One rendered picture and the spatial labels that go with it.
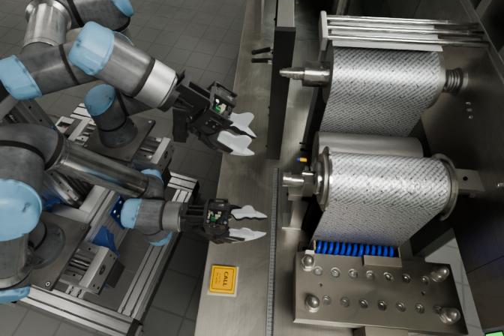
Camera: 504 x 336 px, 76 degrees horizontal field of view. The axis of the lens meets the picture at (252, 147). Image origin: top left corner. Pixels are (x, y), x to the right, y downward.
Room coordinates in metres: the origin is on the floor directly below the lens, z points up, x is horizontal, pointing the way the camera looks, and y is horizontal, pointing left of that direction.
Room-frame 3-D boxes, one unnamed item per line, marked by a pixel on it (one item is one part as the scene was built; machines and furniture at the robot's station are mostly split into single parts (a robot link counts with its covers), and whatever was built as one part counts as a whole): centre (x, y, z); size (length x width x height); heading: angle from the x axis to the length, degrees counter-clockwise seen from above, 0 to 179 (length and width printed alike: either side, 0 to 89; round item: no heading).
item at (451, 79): (0.59, -0.47, 1.33); 0.07 x 0.07 x 0.07; 85
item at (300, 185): (0.40, -0.12, 1.05); 0.06 x 0.05 x 0.31; 85
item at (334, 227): (0.29, -0.28, 1.11); 0.23 x 0.01 x 0.18; 85
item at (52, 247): (0.35, 0.70, 0.87); 0.15 x 0.15 x 0.10
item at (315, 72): (0.62, -0.16, 1.33); 0.06 x 0.06 x 0.06; 85
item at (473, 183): (0.34, -0.46, 1.28); 0.06 x 0.05 x 0.02; 85
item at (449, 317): (0.11, -0.47, 1.05); 0.04 x 0.04 x 0.04
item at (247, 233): (0.29, 0.01, 1.12); 0.09 x 0.03 x 0.06; 76
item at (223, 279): (0.22, 0.08, 0.91); 0.07 x 0.07 x 0.02; 85
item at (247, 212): (0.34, 0.01, 1.12); 0.09 x 0.03 x 0.06; 94
